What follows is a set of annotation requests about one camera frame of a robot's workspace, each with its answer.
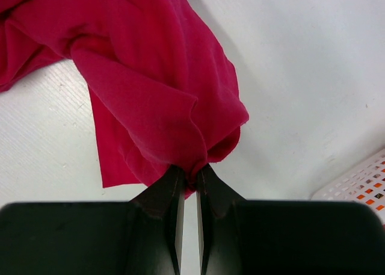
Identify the orange t shirt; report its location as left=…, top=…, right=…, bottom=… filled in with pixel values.
left=348, top=156, right=384, bottom=212

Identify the bright red t shirt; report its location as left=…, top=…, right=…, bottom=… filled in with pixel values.
left=1, top=0, right=249, bottom=194

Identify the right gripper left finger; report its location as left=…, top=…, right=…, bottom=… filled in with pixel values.
left=1, top=166, right=184, bottom=274

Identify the white plastic basket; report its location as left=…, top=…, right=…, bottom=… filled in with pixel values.
left=312, top=150, right=384, bottom=216

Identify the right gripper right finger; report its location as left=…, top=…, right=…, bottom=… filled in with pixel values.
left=196, top=165, right=384, bottom=274

